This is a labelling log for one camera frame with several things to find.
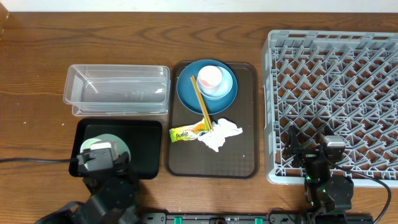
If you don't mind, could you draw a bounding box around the mint green bowl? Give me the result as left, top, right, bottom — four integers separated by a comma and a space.
80, 134, 131, 161

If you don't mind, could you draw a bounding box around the white tissue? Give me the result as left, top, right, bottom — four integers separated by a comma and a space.
198, 118, 243, 152

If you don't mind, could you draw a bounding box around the yellow green snack wrapper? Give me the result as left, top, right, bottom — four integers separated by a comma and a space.
169, 118, 210, 142

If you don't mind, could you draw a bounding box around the pink cup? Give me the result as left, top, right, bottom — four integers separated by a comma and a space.
197, 65, 223, 95

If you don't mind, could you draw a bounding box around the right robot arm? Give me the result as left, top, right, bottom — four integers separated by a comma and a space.
282, 126, 354, 223

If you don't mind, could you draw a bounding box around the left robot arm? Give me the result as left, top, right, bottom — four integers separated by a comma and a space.
36, 148, 142, 223

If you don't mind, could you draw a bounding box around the grey dishwasher rack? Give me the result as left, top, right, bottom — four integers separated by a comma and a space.
261, 30, 397, 188

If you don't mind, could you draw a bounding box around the black tray bin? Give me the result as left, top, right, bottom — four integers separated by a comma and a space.
71, 118, 162, 179

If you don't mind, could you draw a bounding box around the brown serving tray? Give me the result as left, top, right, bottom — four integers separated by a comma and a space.
165, 62, 259, 179

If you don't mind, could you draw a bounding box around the clear plastic bin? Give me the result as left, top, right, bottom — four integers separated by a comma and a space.
63, 64, 171, 116

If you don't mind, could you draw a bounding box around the light blue bowl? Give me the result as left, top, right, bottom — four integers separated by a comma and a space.
197, 66, 233, 100

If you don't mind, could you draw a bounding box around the dark blue plate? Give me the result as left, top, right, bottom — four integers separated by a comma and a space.
176, 59, 238, 114

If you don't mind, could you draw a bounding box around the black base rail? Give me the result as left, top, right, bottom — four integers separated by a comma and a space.
141, 212, 374, 224

